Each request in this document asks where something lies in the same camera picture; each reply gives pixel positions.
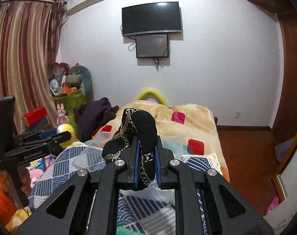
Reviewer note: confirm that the pink plush toy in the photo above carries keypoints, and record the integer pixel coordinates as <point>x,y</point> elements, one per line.
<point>35,175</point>

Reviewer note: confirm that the red box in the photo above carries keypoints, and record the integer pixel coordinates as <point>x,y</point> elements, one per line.
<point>33,116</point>

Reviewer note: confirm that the dark purple garment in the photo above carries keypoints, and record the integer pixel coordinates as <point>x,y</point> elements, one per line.
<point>91,116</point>

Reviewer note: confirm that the large wall television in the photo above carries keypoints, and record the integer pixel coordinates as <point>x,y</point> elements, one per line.
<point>161,17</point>

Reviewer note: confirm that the green cardboard box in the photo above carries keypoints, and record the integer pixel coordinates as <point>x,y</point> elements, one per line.
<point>71,101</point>

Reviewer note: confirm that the blue white patterned tablecloth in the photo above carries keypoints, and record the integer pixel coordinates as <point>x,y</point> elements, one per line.
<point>150,211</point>

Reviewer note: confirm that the brown wooden door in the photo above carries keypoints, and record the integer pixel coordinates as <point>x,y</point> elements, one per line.
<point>285,124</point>

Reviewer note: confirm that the yellow felt ball toy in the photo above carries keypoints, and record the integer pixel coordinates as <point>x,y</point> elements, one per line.
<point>68,134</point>

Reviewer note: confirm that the black cloth with chain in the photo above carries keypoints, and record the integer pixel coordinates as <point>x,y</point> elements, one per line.
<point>141,124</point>

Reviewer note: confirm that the grey green plush toy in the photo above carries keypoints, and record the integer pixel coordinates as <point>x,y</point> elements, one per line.
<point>80,77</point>

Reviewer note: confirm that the green knitted cloth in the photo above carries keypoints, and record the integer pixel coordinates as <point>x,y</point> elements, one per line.
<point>125,231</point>

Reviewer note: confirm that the striped pink curtain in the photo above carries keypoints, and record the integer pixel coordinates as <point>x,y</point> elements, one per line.
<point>29,41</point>

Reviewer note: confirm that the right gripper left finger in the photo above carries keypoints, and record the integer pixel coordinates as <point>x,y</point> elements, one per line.
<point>134,163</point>

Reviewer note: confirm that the yellow curved headboard cushion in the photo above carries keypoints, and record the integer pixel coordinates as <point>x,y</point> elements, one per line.
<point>151,92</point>

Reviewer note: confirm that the small wall monitor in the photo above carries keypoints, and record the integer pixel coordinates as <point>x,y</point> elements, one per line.
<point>152,46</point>

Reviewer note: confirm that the beige patchwork blanket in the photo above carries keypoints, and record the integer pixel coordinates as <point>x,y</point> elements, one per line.
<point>193,124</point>

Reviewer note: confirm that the clear plastic storage box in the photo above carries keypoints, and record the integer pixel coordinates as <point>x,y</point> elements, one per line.
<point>129,151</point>

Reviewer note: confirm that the pink rabbit figure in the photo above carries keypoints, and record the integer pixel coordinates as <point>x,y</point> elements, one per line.
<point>62,118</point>

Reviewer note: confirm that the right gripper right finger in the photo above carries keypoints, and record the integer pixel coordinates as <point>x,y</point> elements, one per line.
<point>164,176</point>

